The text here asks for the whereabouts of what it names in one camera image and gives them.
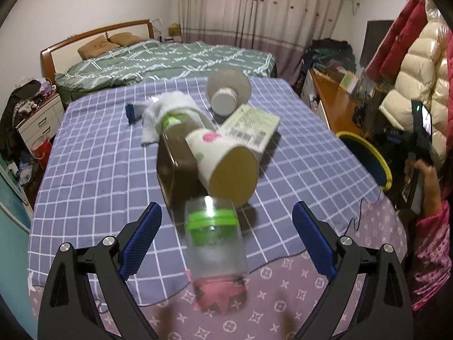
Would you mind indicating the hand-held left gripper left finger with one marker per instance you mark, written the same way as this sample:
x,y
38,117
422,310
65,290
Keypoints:
x,y
141,241

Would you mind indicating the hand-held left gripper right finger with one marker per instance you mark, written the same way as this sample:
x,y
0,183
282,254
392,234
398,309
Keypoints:
x,y
313,241

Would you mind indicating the yellow rimmed waste bin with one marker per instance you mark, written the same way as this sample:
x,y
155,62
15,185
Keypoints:
x,y
368,163

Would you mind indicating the clear plastic bottle green label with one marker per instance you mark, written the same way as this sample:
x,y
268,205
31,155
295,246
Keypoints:
x,y
212,251

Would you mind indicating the brown metal tin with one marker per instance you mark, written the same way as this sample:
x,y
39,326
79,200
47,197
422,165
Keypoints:
x,y
177,159

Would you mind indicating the white paper cup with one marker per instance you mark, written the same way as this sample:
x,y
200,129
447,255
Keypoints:
x,y
226,170

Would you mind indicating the white green carton box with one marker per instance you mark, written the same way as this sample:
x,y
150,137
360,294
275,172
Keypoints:
x,y
253,125

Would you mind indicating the white towel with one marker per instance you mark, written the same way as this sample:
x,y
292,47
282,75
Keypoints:
x,y
166,104

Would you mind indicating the white plastic jar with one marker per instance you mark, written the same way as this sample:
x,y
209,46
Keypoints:
x,y
224,101

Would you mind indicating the person's right forearm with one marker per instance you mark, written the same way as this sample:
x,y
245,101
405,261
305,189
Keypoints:
x,y
431,251

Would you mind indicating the person's right hand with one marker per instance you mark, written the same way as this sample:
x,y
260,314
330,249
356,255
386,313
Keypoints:
x,y
430,187

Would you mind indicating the cream puffer jacket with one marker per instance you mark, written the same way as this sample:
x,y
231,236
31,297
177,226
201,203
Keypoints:
x,y
424,71

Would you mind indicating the blue checkered sheet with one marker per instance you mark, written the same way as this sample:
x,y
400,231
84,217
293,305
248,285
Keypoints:
x,y
99,170

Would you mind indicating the purple patterned blanket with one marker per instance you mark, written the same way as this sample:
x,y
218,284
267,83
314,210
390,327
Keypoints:
x,y
269,311

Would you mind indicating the wooden desk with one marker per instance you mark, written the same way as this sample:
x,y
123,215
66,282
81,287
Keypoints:
x,y
336,102

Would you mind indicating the green box on desk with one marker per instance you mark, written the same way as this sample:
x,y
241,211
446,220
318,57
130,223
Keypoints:
x,y
348,80

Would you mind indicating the red jacket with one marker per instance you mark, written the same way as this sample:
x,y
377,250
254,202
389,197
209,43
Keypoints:
x,y
400,42

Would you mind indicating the black television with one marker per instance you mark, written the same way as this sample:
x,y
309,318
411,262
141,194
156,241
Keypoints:
x,y
375,42

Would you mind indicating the white drawer cabinet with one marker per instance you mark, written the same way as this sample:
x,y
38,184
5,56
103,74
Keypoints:
x,y
313,95

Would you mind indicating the pile of dark clothes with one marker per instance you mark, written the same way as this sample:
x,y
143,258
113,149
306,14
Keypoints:
x,y
329,55

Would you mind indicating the small blue object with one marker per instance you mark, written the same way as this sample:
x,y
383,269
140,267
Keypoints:
x,y
132,113

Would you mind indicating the painted wardrobe door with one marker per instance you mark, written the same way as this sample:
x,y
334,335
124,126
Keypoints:
x,y
14,202

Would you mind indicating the red bucket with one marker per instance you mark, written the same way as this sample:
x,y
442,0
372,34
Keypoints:
x,y
40,150

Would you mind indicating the white nightstand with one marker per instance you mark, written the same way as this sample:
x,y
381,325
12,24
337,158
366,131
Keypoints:
x,y
42,117

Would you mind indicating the dark clothes on nightstand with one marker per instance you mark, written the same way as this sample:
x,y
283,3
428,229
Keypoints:
x,y
14,113

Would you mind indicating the bed with green quilt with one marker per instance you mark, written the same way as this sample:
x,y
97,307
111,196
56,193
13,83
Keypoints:
x,y
170,60

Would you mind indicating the brown pillow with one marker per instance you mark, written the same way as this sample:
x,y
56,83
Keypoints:
x,y
125,39
97,49

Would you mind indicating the beige striped curtain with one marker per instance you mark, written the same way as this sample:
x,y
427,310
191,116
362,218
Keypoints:
x,y
262,14

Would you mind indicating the wooden bed headboard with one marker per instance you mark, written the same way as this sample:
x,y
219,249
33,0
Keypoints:
x,y
67,42

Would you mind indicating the small cardboard box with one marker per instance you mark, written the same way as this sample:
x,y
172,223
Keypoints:
x,y
174,30

